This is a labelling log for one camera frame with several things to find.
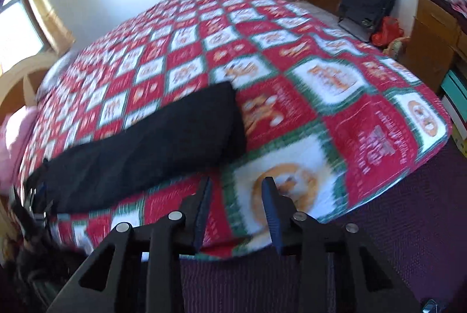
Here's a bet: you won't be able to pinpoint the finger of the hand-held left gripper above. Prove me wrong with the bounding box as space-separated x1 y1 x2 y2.
22 158 55 224

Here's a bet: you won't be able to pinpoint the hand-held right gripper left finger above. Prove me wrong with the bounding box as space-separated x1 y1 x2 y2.
47 176 214 313

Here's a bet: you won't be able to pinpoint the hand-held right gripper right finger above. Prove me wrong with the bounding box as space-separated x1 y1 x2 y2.
261 176 424 313

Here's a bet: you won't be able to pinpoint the black pants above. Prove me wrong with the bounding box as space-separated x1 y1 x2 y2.
25 81 247 215

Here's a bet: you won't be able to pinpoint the pink folded blanket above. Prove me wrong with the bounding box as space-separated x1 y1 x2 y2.
0 105 39 187

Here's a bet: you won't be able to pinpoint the striped grey pillow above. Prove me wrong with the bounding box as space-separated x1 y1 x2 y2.
37 50 74 95

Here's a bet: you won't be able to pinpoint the cream wooden headboard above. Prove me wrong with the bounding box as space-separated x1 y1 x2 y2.
0 52 62 124

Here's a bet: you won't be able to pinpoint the red green printed blanket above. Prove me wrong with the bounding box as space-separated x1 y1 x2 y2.
18 0 453 260

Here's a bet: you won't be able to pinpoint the purple bed sheet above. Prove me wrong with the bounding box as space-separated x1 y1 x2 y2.
178 136 467 313

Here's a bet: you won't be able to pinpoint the window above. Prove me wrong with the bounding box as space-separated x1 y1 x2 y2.
0 0 49 75

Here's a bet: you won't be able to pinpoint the yellow patterned curtain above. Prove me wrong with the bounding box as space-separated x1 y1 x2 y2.
21 0 76 52

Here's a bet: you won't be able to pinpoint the yellow stuffed toy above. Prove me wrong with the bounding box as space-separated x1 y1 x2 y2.
382 38 410 61

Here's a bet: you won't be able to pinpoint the red plastic bag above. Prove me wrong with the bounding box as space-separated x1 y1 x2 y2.
371 16 405 48

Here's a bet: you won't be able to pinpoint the teal box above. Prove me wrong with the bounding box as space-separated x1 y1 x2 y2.
440 68 467 106

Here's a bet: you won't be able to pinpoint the wooden cabinet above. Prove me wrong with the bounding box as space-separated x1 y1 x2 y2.
400 0 463 92

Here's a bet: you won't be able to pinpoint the dark red cloth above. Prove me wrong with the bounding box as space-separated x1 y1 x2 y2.
415 0 467 22

